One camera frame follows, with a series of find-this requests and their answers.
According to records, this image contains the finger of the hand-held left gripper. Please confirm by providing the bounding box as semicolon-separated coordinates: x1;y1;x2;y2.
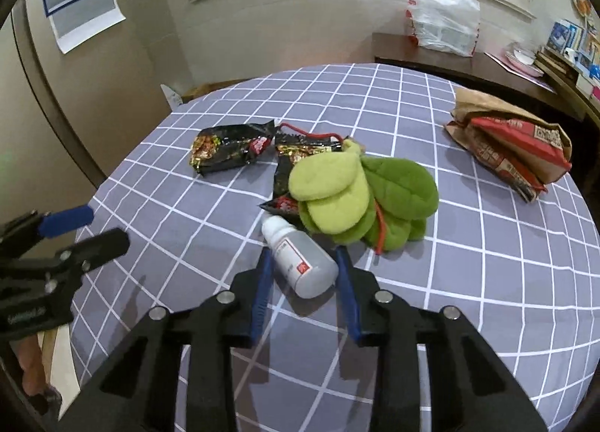
0;204;95;257
0;227;131;294

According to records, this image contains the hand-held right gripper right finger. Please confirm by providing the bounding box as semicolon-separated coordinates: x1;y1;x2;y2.
335;247;549;432

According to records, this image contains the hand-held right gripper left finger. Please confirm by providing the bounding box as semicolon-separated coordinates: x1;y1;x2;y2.
61;247;277;432

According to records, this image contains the white plastic bottle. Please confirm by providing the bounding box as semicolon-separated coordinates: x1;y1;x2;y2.
261;215;339;299

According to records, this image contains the person's left hand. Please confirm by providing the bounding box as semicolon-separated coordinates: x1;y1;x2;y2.
19;333;50;395

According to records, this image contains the purple checkered tablecloth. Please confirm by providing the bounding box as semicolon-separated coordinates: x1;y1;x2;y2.
70;63;600;432

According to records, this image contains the green plush vegetable toy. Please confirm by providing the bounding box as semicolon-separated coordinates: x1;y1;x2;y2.
287;139;440;255

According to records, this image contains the torn black snack wrapper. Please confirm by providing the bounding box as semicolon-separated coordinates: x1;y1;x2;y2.
257;121;350;219

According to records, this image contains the champagne gold refrigerator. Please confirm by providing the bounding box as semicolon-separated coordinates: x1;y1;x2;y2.
0;0;198;227

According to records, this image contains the white printed paper sheet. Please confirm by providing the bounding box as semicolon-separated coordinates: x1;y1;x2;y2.
49;0;126;54

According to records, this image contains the red printed packet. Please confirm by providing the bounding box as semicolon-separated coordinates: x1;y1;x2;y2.
469;117;566;203

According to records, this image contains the brown paper bag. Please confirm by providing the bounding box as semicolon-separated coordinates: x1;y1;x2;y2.
444;86;573;204

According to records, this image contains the dark wooden cabinet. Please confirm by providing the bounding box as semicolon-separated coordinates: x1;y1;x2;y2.
372;33;587;121

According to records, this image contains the pink placemat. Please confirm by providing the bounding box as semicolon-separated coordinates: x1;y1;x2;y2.
485;51;556;86

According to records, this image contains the white porcelain dish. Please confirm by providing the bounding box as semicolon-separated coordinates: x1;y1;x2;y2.
505;51;545;77

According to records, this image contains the white plastic shopping bag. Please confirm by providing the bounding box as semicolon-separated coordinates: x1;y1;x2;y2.
405;0;482;58

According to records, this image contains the white porcelain bowl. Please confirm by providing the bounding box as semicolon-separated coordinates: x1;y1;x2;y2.
512;44;537;65

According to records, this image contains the wooden shelf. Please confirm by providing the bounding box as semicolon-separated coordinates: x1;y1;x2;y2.
534;45;600;123

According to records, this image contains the blue white box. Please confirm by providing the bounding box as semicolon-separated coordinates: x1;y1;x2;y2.
546;19;584;55

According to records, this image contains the row of books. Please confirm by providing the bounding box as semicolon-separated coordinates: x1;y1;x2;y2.
579;24;600;67

